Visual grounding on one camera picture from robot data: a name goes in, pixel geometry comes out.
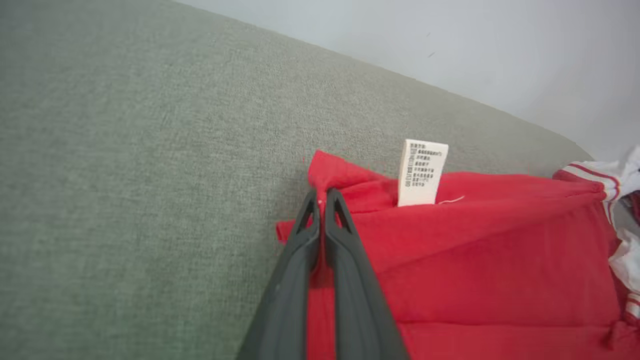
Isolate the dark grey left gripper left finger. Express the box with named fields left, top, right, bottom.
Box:
left=237, top=188, right=321, bottom=360

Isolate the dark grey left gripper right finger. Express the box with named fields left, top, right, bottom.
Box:
left=324, top=187, right=411, bottom=360

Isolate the red shirt with white sleeves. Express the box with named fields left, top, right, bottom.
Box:
left=274, top=138, right=640, bottom=360

